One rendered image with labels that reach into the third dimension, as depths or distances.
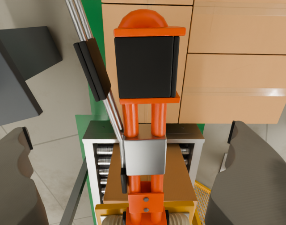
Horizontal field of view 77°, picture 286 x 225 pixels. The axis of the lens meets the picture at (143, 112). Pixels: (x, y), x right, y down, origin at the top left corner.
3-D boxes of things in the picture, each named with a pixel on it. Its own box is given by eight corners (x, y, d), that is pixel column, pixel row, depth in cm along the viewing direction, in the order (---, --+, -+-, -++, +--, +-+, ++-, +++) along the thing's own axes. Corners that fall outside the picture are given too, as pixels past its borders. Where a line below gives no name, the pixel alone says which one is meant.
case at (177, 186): (168, 206, 140) (178, 269, 104) (116, 206, 138) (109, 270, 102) (178, 143, 112) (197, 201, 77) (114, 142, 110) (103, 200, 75)
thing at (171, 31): (173, 89, 26) (180, 103, 22) (122, 90, 26) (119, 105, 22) (177, 25, 23) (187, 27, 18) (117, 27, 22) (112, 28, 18)
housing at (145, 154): (163, 156, 33) (167, 175, 29) (125, 157, 32) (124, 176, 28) (165, 122, 29) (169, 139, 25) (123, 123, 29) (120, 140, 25)
